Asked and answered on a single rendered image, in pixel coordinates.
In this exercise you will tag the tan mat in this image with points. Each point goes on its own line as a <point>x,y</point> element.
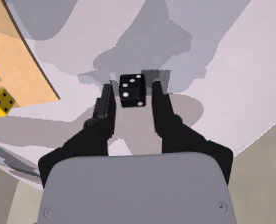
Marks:
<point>20,74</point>

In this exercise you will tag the yellow die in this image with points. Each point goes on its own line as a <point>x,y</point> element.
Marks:
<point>6,102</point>

